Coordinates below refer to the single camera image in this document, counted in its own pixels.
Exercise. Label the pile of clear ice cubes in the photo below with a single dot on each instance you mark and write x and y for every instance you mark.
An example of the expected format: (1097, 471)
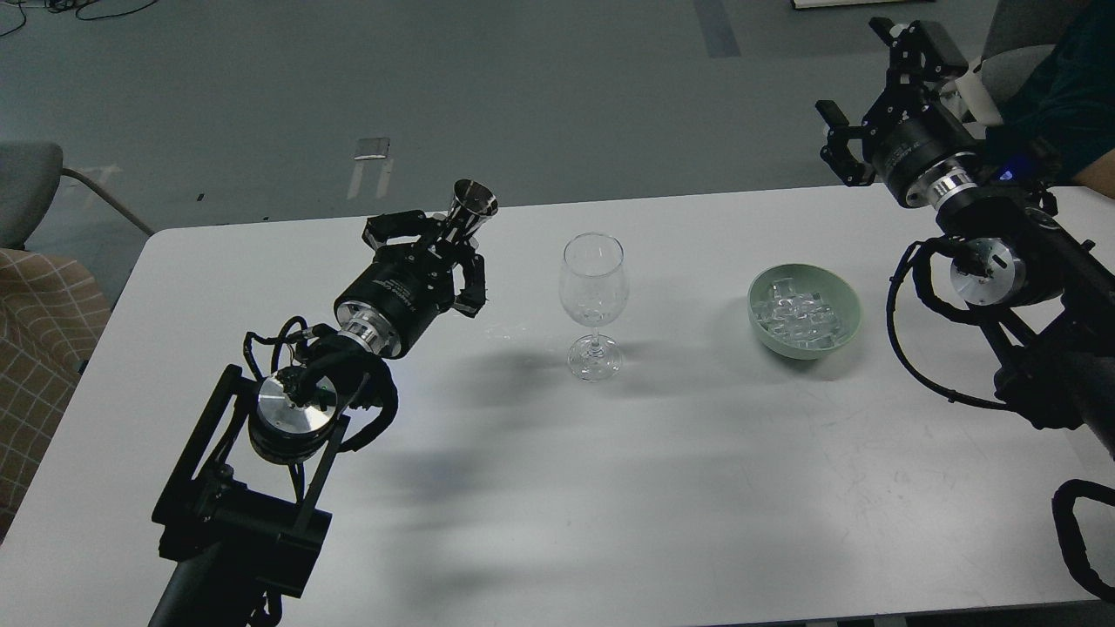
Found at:
(794, 320)

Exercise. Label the steel cocktail jigger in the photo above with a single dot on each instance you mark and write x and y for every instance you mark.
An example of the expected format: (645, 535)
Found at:
(472, 204)

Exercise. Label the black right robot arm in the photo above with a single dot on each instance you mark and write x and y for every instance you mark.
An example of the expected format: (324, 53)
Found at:
(1003, 263)

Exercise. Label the person in teal shirt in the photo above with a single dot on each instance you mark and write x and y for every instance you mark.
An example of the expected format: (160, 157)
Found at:
(1068, 102)

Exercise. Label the grey office chair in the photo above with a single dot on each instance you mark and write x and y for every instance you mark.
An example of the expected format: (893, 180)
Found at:
(1021, 36)

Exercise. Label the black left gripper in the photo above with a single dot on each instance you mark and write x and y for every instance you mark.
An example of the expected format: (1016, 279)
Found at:
(393, 302)

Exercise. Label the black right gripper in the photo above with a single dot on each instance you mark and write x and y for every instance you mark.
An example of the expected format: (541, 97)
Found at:
(928, 156)

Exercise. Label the metal floor plate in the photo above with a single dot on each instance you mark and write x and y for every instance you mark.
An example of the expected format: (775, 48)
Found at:
(371, 149)

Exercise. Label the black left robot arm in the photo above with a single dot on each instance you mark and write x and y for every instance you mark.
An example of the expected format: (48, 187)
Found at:
(240, 511)

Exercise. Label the green bowl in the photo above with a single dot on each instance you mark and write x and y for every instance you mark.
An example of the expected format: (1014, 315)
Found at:
(811, 278)

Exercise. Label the checkered beige cushion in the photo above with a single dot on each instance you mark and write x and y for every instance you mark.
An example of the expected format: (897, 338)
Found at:
(53, 313)

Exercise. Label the clear wine glass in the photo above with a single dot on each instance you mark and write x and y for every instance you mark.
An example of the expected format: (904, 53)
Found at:
(594, 288)

